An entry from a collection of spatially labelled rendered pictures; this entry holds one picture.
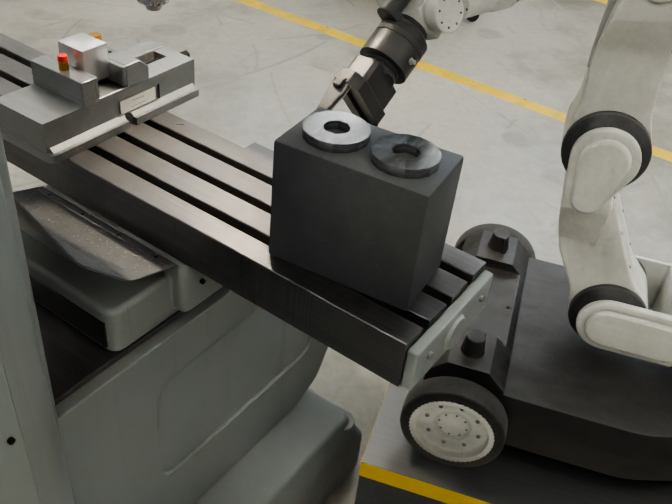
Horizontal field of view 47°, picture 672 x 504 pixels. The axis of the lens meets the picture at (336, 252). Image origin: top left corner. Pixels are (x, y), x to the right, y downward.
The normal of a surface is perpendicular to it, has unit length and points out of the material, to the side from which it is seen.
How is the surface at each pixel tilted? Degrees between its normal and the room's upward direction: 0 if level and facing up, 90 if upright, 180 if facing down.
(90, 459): 90
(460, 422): 90
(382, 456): 0
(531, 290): 0
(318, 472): 63
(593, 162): 90
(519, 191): 0
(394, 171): 90
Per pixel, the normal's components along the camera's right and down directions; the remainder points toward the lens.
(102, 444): 0.81, 0.41
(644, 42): -0.25, 0.85
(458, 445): -0.30, 0.56
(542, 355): 0.09, -0.79
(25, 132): -0.56, 0.47
